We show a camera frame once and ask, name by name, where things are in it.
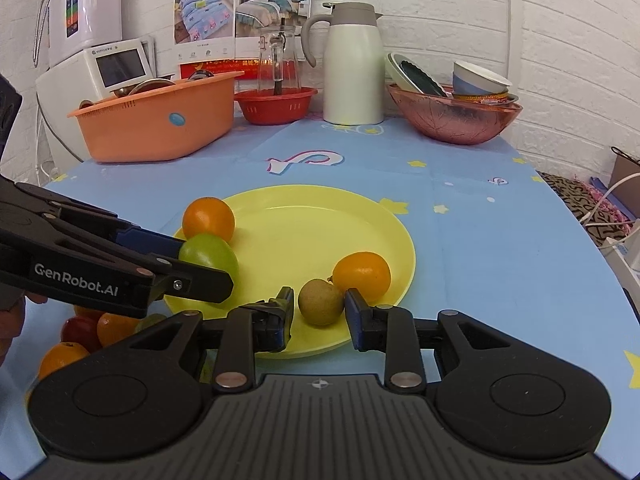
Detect brown longan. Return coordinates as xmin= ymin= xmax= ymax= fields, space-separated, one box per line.
xmin=298 ymin=278 xmax=344 ymax=327

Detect small orange front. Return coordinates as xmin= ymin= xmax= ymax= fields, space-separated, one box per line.
xmin=330 ymin=252 xmax=392 ymax=304

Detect small orange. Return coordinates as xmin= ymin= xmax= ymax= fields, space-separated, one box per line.
xmin=330 ymin=252 xmax=392 ymax=304
xmin=182 ymin=197 xmax=235 ymax=243

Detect green tomato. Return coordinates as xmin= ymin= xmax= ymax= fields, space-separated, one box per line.
xmin=179 ymin=233 xmax=240 ymax=282
xmin=134 ymin=313 xmax=167 ymax=334

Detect large orange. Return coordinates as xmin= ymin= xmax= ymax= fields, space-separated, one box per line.
xmin=96 ymin=313 xmax=140 ymax=348

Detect person's left hand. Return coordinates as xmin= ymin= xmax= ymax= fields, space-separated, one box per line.
xmin=0 ymin=292 xmax=48 ymax=365

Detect yellow plastic plate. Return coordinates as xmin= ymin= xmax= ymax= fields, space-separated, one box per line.
xmin=162 ymin=183 xmax=418 ymax=360

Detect orange plastic basin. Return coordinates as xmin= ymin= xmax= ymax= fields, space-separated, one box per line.
xmin=70 ymin=72 xmax=241 ymax=164

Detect blue patterned tablecloth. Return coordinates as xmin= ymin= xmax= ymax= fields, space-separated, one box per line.
xmin=0 ymin=112 xmax=640 ymax=480

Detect metal bowls in basin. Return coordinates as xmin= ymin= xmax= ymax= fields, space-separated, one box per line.
xmin=68 ymin=74 xmax=228 ymax=117

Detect white countertop appliance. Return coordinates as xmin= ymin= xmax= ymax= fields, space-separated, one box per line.
xmin=36 ymin=36 xmax=156 ymax=172

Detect small red plastic basket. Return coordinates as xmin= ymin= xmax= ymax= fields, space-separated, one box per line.
xmin=234 ymin=87 xmax=318 ymax=126

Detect pink glass bowl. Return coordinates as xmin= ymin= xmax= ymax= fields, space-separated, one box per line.
xmin=387 ymin=84 xmax=523 ymax=145

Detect clear glass jar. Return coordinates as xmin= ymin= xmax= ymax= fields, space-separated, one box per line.
xmin=257 ymin=22 xmax=300 ymax=96

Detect white water purifier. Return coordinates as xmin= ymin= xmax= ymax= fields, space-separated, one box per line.
xmin=32 ymin=0 xmax=122 ymax=66

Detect white power strip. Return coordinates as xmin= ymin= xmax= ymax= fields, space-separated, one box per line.
xmin=600 ymin=237 xmax=639 ymax=294

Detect bedding calendar poster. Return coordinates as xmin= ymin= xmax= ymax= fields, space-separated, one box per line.
xmin=174 ymin=0 xmax=311 ymax=80

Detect green white tilted dish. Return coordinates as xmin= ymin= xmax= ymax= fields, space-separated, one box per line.
xmin=385 ymin=52 xmax=447 ymax=98

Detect white blue stacked bowl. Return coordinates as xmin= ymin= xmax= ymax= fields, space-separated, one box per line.
xmin=452 ymin=61 xmax=512 ymax=96

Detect white thermos jug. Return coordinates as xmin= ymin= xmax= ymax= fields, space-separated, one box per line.
xmin=300 ymin=1 xmax=385 ymax=126

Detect cardboard box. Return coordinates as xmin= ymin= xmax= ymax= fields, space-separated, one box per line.
xmin=608 ymin=146 xmax=640 ymax=216

